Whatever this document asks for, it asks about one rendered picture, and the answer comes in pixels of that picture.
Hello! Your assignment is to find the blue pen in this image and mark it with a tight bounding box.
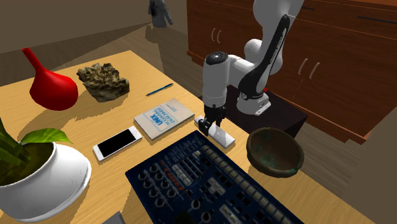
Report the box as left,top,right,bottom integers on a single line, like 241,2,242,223
146,82,174,97

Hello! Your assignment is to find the green plant in white pot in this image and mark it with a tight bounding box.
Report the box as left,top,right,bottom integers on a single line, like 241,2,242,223
0,118,92,223

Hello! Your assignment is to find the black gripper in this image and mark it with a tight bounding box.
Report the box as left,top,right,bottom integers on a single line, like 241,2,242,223
198,104,227,137

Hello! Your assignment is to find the grey book with blue label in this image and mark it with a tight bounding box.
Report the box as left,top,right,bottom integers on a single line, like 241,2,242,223
133,97,195,141

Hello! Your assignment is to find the dark robot stand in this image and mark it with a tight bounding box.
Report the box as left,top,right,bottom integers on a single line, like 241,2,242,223
198,85,309,139

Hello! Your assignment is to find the grey figure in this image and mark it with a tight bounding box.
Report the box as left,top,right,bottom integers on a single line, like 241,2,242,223
148,0,174,29

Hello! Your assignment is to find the brown rough rock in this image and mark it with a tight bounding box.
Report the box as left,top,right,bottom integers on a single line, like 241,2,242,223
76,62,130,103

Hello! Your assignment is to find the white smartphone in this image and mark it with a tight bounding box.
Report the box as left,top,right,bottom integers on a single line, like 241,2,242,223
92,125,143,162

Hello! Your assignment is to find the dark green-brown bowl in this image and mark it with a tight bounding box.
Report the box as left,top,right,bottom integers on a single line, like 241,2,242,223
246,127,305,179

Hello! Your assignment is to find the white flat remote control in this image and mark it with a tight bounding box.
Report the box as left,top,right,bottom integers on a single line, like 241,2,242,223
193,115,237,149

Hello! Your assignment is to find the brown wooden cabinet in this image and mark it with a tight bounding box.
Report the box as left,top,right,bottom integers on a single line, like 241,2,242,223
186,0,397,146

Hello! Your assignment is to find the red long-necked vase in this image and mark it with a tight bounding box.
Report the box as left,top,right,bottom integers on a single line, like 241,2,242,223
21,47,80,111

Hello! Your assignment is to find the dark blue button console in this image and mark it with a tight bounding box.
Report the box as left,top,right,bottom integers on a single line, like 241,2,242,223
125,130,305,224

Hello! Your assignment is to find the grey flat object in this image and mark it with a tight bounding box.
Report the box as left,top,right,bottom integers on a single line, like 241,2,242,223
101,211,127,224

